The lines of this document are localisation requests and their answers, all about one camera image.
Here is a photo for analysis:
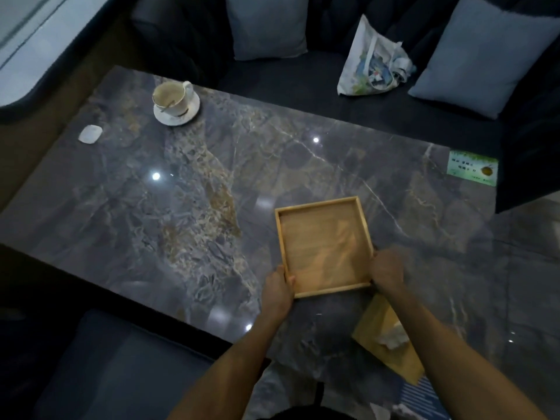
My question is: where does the grey-blue cushion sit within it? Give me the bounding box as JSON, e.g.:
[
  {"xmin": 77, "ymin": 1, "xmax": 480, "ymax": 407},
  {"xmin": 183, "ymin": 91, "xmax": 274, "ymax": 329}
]
[
  {"xmin": 408, "ymin": 0, "xmax": 560, "ymax": 120},
  {"xmin": 224, "ymin": 0, "xmax": 309, "ymax": 62}
]

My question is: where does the person's left forearm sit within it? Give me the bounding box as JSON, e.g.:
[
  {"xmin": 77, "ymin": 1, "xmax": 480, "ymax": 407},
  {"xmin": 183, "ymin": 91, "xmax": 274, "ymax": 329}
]
[{"xmin": 168, "ymin": 311, "xmax": 287, "ymax": 420}]

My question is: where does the dark blue chair seat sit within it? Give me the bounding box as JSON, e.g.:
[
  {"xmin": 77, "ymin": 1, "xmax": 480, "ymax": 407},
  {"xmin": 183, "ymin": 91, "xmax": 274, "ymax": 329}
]
[{"xmin": 33, "ymin": 308, "xmax": 219, "ymax": 420}]

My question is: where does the white coffee cup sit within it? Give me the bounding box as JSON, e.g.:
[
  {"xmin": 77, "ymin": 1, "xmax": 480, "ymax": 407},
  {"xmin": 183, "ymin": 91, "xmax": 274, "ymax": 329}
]
[{"xmin": 152, "ymin": 80, "xmax": 194, "ymax": 116}]

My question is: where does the blue striped paper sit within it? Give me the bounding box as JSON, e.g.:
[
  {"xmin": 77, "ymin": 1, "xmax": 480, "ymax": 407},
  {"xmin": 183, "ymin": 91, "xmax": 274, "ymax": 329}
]
[{"xmin": 399, "ymin": 374, "xmax": 451, "ymax": 420}]

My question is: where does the crumpled white napkin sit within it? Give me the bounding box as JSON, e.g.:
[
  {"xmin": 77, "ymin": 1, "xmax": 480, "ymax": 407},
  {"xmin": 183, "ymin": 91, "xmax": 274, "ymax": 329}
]
[{"xmin": 78, "ymin": 125, "xmax": 103, "ymax": 144}]

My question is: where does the white printed tote bag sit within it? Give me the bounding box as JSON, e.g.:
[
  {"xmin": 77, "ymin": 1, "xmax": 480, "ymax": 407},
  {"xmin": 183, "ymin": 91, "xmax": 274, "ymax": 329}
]
[{"xmin": 337, "ymin": 14, "xmax": 415, "ymax": 97}]

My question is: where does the wooden tissue box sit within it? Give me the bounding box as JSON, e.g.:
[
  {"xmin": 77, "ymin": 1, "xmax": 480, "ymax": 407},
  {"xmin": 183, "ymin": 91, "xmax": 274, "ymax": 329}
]
[{"xmin": 351, "ymin": 294, "xmax": 425, "ymax": 386}]

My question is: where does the green table sticker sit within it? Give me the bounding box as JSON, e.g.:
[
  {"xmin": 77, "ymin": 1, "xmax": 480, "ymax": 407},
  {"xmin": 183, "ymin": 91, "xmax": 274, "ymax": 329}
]
[{"xmin": 447, "ymin": 150, "xmax": 499, "ymax": 187}]

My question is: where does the white tissue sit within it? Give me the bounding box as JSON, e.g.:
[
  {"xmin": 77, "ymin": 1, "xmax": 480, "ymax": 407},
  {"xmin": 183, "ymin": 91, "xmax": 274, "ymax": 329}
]
[{"xmin": 374, "ymin": 322, "xmax": 410, "ymax": 350}]

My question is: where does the square wooden tray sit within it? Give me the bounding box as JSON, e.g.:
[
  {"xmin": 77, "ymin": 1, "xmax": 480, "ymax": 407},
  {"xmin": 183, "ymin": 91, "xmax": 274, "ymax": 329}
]
[{"xmin": 275, "ymin": 196, "xmax": 375, "ymax": 299}]

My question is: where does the person's left hand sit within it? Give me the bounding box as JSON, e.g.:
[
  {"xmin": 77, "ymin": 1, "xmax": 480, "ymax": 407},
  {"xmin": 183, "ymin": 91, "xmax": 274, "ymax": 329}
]
[{"xmin": 260, "ymin": 264, "xmax": 296, "ymax": 321}]

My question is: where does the white saucer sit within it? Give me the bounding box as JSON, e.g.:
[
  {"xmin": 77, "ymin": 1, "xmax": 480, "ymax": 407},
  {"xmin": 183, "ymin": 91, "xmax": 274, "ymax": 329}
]
[{"xmin": 153, "ymin": 94, "xmax": 201, "ymax": 126}]

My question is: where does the dark sofa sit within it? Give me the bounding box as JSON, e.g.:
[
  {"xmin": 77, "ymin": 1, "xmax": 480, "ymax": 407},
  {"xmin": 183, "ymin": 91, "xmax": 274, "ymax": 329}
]
[{"xmin": 129, "ymin": 0, "xmax": 560, "ymax": 213}]

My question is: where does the person's right hand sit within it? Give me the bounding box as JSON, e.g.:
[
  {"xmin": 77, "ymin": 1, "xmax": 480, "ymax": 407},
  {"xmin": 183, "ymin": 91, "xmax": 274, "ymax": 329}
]
[{"xmin": 370, "ymin": 248, "xmax": 408, "ymax": 296}]

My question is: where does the person's right forearm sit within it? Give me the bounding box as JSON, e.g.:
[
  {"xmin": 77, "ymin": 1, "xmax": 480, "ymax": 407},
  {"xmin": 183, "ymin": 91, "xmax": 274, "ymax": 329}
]
[{"xmin": 380, "ymin": 282, "xmax": 550, "ymax": 420}]

